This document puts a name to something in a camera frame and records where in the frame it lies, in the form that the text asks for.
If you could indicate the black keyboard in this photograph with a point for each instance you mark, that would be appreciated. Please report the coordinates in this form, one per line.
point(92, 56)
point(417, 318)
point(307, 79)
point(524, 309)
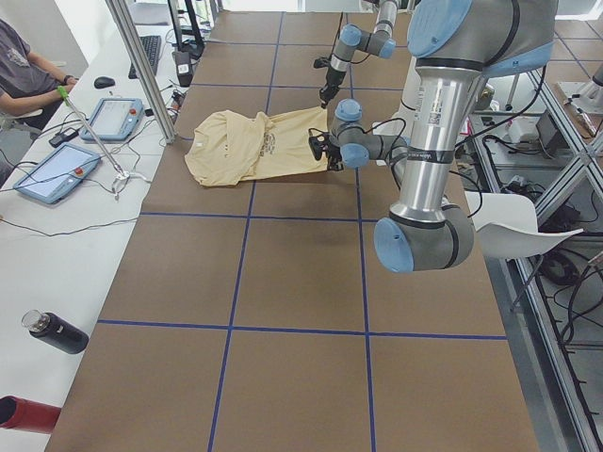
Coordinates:
point(151, 45)

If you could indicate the black power adapter box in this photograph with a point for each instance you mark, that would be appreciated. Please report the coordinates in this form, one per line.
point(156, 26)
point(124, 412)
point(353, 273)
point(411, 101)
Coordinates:
point(183, 67)

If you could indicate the small black phone device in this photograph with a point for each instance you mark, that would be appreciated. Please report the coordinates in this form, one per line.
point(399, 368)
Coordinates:
point(63, 137)

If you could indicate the metal reacher stick green handle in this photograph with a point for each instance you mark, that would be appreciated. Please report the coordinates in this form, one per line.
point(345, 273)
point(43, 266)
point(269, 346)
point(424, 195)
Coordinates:
point(122, 177)

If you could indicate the blue teach pendant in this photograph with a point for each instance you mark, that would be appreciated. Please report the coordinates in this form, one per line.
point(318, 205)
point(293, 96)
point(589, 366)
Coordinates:
point(115, 119)
point(58, 174)

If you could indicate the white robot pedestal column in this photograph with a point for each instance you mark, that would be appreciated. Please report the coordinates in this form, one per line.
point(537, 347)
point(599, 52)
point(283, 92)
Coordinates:
point(402, 120)

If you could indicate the black water bottle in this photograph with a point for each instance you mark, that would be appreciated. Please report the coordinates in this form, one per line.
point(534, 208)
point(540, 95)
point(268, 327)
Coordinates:
point(55, 331)

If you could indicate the yellow long-sleeve printed shirt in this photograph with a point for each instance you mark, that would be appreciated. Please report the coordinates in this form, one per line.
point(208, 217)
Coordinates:
point(229, 148)

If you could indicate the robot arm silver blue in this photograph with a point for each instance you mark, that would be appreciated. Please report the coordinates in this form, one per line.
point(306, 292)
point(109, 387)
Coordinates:
point(457, 46)
point(350, 38)

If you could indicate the far blue teach pendant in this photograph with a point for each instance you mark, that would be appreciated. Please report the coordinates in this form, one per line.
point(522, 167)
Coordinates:
point(115, 119)

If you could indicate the near blue teach pendant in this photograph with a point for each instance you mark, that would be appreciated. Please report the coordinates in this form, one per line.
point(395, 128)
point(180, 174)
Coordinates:
point(58, 174)

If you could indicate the black monitor stand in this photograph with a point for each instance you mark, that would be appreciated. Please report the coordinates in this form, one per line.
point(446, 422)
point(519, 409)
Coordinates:
point(186, 29)

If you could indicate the aluminium frame post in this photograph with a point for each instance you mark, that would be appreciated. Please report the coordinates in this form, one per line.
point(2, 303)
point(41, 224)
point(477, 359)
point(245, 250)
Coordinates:
point(134, 48)

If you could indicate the red cylinder bottle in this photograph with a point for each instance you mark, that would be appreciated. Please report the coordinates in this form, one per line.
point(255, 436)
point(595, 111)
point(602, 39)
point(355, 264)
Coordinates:
point(27, 415)

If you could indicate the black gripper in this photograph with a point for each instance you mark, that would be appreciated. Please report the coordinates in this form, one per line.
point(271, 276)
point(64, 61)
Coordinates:
point(331, 78)
point(334, 158)

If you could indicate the seated person grey shirt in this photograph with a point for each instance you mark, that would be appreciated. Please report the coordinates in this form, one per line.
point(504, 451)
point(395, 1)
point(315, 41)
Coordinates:
point(29, 81)

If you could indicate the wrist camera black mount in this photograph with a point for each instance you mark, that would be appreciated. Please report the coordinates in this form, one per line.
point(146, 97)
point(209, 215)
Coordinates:
point(322, 62)
point(320, 145)

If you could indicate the black computer mouse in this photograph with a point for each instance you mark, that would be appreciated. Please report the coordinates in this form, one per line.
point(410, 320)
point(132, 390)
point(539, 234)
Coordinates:
point(103, 82)

